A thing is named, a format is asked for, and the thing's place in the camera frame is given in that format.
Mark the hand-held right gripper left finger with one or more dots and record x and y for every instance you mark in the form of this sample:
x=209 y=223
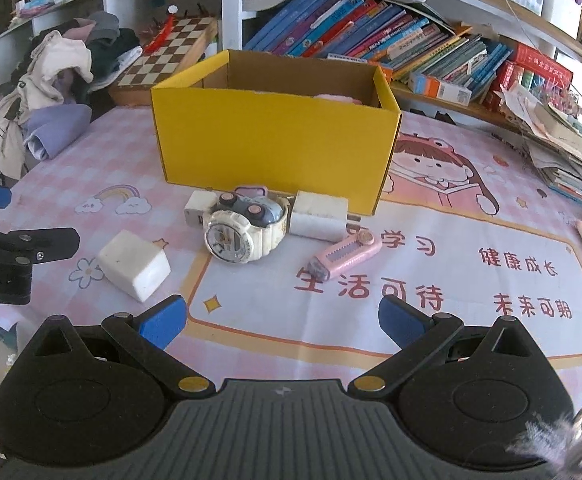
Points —
x=163 y=320

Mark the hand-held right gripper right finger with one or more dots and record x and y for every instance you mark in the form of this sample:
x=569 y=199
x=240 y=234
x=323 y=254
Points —
x=400 y=317

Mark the white rounded charger block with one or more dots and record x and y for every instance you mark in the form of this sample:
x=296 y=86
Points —
x=131 y=265

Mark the pink utility knife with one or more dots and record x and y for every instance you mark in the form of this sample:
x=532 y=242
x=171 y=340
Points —
x=346 y=252

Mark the pink checked printed desk mat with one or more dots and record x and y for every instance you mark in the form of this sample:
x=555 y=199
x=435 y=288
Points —
x=471 y=270

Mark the lilac garment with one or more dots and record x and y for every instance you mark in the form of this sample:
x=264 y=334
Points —
x=56 y=132

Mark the cream wrist watch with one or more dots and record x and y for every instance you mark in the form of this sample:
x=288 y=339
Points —
x=231 y=240

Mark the small white adapter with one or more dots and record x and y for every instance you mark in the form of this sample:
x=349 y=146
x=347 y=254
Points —
x=196 y=205

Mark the white charger with prongs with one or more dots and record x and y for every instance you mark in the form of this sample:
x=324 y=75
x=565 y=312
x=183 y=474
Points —
x=316 y=215

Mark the grey-blue toy car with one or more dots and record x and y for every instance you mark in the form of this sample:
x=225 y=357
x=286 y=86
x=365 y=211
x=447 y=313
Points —
x=253 y=209

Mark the small lilac pink case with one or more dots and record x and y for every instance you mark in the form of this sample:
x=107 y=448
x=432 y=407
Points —
x=251 y=190

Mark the pile of dark clothes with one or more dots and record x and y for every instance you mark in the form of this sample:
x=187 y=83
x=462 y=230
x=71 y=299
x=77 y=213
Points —
x=111 y=47

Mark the grey fluffy charm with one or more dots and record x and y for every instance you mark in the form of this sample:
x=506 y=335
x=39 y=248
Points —
x=566 y=440

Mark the yellow cardboard box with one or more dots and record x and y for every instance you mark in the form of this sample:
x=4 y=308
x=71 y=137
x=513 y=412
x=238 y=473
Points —
x=271 y=135

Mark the pink item inside box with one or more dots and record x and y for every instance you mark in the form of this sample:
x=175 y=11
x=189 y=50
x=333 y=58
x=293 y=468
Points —
x=338 y=97

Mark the wooden chessboard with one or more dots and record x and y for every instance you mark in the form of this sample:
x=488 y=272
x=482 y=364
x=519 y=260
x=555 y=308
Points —
x=171 y=55

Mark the orange and white carton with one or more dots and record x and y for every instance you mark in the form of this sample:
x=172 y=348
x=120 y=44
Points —
x=441 y=87

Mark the red festive stick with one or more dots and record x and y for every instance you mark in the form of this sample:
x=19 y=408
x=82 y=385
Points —
x=161 y=35

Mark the stack of papers and booklets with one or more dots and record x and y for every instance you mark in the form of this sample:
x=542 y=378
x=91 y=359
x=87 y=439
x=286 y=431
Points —
x=566 y=145

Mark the red thick books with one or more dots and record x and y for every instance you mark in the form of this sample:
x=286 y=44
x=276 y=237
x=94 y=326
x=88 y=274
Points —
x=526 y=70

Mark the row of colourful books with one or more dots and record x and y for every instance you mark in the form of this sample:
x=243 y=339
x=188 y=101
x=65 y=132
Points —
x=371 y=30

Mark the white shelf unit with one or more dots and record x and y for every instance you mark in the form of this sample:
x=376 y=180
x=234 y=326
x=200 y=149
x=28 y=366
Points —
x=231 y=0

